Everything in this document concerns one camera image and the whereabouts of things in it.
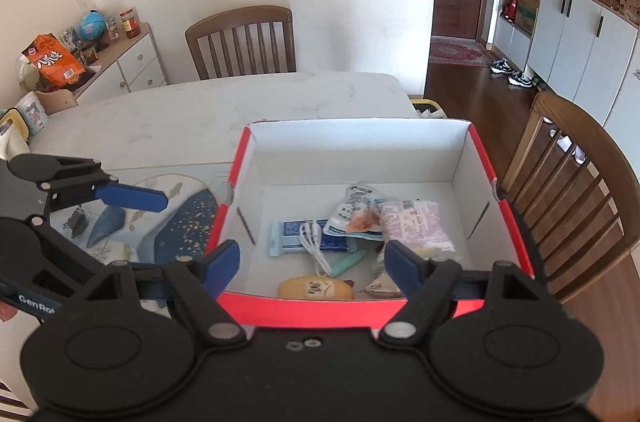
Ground purple printed snack bag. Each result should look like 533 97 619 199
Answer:
378 200 461 262

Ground white snack pouch orange picture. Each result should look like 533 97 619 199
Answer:
323 183 388 241

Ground yellow hamster plush toy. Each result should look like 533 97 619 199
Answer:
277 276 355 301

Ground white usb cable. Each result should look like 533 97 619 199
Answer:
297 219 335 278

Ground person's left hand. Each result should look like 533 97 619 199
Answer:
0 302 18 322

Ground crumpled beige wrapper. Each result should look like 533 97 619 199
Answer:
363 272 404 300

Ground small black mesh pouch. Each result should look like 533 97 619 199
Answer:
64 207 89 239

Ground blue patterned table mat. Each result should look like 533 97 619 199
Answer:
50 163 230 265

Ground mint green pen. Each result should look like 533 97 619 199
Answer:
330 249 368 278

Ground blue white flat packet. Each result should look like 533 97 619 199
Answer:
268 219 356 257

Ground white electric kettle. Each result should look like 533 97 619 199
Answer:
0 108 30 161

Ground printed white mug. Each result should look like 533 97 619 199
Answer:
15 91 49 136

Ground white drawer cabinet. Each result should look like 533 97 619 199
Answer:
73 23 168 105

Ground orange snack bag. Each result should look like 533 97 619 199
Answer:
22 34 87 90

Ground blue globe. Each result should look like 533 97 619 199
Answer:
78 10 106 41

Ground red lidded jar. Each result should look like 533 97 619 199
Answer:
119 8 141 39

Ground brown wooden chair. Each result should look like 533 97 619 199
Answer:
184 5 297 80

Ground pair of sneakers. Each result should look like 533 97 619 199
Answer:
489 58 535 89

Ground white wall cabinets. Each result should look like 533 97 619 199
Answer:
489 0 639 167

